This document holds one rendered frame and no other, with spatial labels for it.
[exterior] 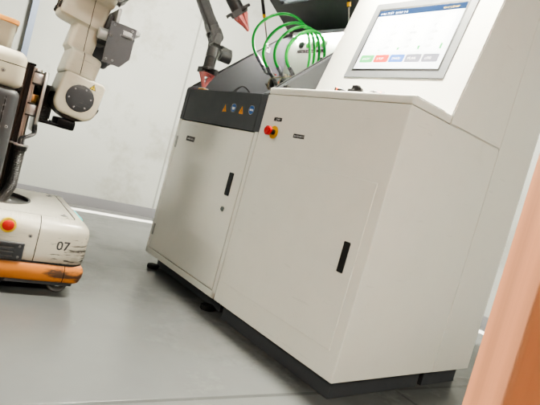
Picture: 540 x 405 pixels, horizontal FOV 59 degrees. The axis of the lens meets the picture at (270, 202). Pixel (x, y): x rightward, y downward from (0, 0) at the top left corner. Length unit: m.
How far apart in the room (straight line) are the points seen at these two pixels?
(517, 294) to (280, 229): 1.48
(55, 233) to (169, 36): 2.61
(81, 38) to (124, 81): 1.99
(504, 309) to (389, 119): 1.24
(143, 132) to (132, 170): 0.32
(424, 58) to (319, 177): 0.59
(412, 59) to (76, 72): 1.26
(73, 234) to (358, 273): 1.03
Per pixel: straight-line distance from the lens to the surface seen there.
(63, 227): 1.88
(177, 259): 2.33
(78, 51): 2.03
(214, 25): 2.51
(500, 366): 0.31
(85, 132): 3.98
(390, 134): 1.51
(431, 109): 1.58
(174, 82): 4.17
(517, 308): 0.31
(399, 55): 1.96
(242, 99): 2.13
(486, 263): 2.11
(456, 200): 1.80
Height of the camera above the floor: 0.65
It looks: 4 degrees down
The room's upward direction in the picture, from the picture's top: 15 degrees clockwise
